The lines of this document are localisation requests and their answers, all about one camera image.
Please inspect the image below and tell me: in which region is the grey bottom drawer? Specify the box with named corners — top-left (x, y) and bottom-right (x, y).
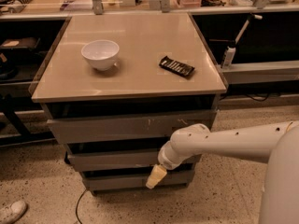
top-left (82, 170), bottom-right (195, 191)

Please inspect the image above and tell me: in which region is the grey drawer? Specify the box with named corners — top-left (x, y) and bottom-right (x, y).
top-left (82, 170), bottom-right (195, 191)
top-left (67, 145), bottom-right (205, 173)
top-left (48, 110), bottom-right (216, 144)

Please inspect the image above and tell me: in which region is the white handled rod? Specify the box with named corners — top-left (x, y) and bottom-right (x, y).
top-left (235, 14), bottom-right (263, 45)

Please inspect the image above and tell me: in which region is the black floor cable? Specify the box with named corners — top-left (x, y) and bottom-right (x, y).
top-left (75, 189), bottom-right (89, 224)

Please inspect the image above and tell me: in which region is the white tube bottle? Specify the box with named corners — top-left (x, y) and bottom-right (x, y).
top-left (221, 47), bottom-right (236, 68)

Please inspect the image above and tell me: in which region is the black case on shelf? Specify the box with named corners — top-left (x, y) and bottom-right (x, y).
top-left (0, 37), bottom-right (40, 50)

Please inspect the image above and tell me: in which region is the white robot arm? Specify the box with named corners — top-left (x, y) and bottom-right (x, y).
top-left (146, 121), bottom-right (299, 224)

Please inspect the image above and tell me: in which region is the black snack bar packet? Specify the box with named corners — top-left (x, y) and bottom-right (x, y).
top-left (159, 56), bottom-right (195, 77)

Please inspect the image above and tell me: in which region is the grey drawer cabinet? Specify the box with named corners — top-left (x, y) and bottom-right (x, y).
top-left (28, 12), bottom-right (229, 197)

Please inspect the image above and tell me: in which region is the white sneaker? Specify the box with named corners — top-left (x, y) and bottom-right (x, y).
top-left (0, 201), bottom-right (28, 224)

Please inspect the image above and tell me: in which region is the white ceramic bowl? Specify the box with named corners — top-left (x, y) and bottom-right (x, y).
top-left (81, 40), bottom-right (120, 71)

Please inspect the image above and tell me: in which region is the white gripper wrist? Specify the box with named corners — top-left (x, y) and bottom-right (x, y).
top-left (146, 141), bottom-right (184, 189)

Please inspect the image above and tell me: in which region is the grey top drawer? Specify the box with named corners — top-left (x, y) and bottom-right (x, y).
top-left (48, 110), bottom-right (216, 144)

